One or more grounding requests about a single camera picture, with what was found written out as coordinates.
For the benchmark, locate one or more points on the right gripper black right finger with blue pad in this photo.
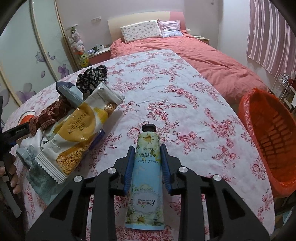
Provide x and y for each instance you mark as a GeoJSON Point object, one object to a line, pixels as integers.
{"type": "Point", "coordinates": [229, 217]}

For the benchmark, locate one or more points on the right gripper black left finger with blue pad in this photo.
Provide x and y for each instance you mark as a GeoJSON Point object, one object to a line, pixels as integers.
{"type": "Point", "coordinates": [85, 202]}

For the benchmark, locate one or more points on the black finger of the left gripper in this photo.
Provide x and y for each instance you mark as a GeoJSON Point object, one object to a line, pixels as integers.
{"type": "Point", "coordinates": [12, 135]}

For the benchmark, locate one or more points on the hand cream tube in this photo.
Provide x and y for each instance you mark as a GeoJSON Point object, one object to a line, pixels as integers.
{"type": "Point", "coordinates": [145, 210]}

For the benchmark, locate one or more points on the person's left hand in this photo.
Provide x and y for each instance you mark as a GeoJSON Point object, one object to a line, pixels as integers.
{"type": "Point", "coordinates": [12, 172]}

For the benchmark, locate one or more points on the orange white round object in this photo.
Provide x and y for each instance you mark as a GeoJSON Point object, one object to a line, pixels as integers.
{"type": "Point", "coordinates": [26, 116]}

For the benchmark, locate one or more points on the red brown plaid cloth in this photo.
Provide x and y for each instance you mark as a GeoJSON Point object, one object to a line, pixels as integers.
{"type": "Point", "coordinates": [49, 116]}

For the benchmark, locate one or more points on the yellow white snack bag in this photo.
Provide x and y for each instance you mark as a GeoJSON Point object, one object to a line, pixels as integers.
{"type": "Point", "coordinates": [73, 137]}

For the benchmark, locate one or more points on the grey blue snack packet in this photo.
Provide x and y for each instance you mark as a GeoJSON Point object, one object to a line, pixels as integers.
{"type": "Point", "coordinates": [70, 92]}

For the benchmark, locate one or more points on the floral wardrobe sliding doors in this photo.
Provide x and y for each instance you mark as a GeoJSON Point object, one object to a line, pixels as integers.
{"type": "Point", "coordinates": [34, 53]}

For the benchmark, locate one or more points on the floral pink tablecloth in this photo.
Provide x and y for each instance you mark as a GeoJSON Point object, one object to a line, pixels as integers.
{"type": "Point", "coordinates": [193, 120]}

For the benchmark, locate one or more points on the black white patterned scrunchie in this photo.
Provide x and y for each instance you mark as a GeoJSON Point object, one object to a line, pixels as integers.
{"type": "Point", "coordinates": [88, 81]}

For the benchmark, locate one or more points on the orange laundry basket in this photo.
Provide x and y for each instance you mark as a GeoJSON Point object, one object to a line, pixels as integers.
{"type": "Point", "coordinates": [272, 130]}

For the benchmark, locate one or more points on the plush toy hanging stack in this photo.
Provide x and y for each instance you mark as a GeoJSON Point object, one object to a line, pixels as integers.
{"type": "Point", "coordinates": [77, 46]}

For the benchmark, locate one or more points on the pink bedside table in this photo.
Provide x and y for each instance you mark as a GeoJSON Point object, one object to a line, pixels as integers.
{"type": "Point", "coordinates": [100, 56]}

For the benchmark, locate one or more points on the white mug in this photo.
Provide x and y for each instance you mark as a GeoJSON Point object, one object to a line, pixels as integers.
{"type": "Point", "coordinates": [100, 47]}

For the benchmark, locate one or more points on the salmon pink duvet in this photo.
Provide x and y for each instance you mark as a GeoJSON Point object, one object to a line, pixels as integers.
{"type": "Point", "coordinates": [231, 79]}

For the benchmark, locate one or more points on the beige pink headboard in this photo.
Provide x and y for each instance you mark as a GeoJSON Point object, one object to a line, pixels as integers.
{"type": "Point", "coordinates": [115, 24]}

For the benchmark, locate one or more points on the floral white pillow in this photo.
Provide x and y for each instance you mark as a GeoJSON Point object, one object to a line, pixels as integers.
{"type": "Point", "coordinates": [141, 30]}

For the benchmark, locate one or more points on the pink striped pillow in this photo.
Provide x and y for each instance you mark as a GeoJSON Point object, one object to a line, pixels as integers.
{"type": "Point", "coordinates": [170, 28]}

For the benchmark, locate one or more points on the right bedside table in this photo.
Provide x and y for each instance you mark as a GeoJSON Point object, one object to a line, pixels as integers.
{"type": "Point", "coordinates": [203, 39]}

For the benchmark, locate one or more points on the pink striped curtain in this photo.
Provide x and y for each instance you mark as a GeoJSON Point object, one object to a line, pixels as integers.
{"type": "Point", "coordinates": [271, 42]}

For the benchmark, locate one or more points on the wall power outlet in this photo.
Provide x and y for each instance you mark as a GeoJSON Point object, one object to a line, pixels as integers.
{"type": "Point", "coordinates": [96, 20]}

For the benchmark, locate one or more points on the white wire rack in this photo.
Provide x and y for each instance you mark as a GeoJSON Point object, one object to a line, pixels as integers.
{"type": "Point", "coordinates": [284, 89]}

